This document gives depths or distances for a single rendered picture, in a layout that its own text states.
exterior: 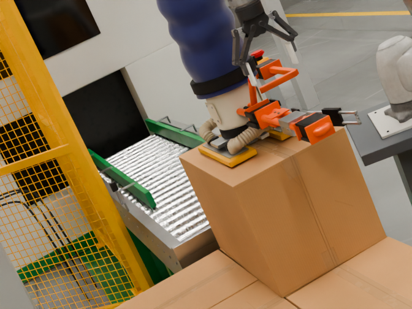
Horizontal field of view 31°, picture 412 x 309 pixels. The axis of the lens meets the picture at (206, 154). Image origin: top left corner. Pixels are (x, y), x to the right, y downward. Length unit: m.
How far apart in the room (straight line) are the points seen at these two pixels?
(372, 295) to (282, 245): 0.31
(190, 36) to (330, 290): 0.89
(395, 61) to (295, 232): 0.76
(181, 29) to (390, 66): 0.79
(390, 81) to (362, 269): 0.74
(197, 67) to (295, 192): 0.51
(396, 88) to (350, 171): 0.50
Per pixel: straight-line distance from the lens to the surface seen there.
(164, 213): 3.59
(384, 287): 2.24
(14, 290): 3.56
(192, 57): 2.42
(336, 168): 2.35
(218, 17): 2.40
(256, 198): 2.26
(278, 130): 2.46
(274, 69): 2.80
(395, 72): 2.75
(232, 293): 2.54
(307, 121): 1.96
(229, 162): 2.37
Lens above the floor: 1.65
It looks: 15 degrees down
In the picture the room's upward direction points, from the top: 24 degrees counter-clockwise
